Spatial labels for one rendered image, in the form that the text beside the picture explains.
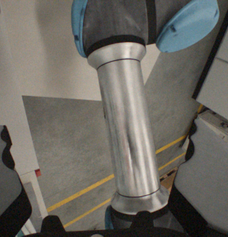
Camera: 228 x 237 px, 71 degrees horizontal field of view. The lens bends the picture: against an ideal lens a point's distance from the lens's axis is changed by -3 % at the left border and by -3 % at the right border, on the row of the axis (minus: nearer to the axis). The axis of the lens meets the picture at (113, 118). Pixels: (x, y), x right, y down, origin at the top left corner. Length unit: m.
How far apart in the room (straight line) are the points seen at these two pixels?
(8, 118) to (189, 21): 0.51
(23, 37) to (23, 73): 0.09
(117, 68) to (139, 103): 0.07
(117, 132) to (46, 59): 0.31
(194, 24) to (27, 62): 0.39
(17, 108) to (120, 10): 0.40
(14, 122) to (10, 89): 0.12
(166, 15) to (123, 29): 0.08
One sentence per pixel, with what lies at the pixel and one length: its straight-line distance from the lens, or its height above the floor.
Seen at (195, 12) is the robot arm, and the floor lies 1.15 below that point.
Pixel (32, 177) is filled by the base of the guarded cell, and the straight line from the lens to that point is 0.80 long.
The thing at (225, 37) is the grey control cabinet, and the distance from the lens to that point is 3.01.
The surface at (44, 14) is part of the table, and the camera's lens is 0.49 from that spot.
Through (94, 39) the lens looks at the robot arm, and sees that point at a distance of 0.31.
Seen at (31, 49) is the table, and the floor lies 0.86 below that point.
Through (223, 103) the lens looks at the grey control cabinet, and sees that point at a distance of 3.12.
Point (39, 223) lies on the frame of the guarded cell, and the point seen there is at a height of 1.04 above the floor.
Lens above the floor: 1.33
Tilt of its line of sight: 39 degrees down
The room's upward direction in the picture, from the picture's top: 136 degrees clockwise
